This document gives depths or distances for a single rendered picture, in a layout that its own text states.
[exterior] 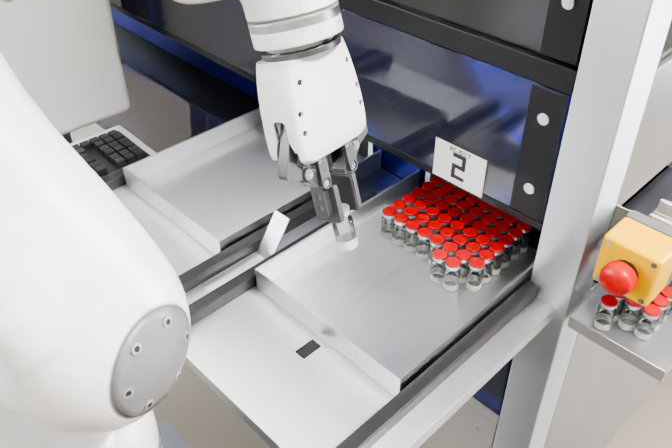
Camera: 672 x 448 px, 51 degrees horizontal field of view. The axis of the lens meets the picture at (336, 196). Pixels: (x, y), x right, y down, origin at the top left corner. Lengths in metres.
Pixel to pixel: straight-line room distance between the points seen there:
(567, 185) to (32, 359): 0.65
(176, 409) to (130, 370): 1.56
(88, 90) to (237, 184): 0.47
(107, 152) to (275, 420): 0.74
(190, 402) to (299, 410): 1.16
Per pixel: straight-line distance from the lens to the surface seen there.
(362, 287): 0.97
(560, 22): 0.81
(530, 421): 1.16
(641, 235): 0.89
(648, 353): 0.97
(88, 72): 1.51
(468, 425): 1.28
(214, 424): 1.93
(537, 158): 0.88
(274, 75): 0.62
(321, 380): 0.86
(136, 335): 0.42
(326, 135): 0.65
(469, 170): 0.95
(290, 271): 0.99
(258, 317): 0.93
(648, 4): 0.76
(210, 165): 1.22
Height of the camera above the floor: 1.55
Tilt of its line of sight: 36 degrees down
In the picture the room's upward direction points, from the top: straight up
